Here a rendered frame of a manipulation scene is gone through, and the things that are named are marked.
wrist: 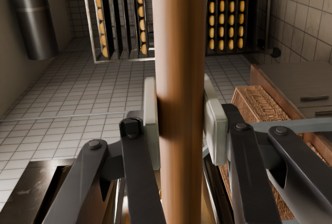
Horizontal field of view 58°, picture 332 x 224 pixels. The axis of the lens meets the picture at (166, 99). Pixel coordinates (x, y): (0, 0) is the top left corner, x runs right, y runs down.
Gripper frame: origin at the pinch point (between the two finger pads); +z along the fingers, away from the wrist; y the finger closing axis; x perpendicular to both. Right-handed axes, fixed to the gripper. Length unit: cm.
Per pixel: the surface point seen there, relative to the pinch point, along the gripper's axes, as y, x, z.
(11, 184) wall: -96, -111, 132
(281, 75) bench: 70, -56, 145
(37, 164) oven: -86, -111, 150
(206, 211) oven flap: 19, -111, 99
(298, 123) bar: 52, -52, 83
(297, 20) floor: 117, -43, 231
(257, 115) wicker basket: 45, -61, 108
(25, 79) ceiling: -144, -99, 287
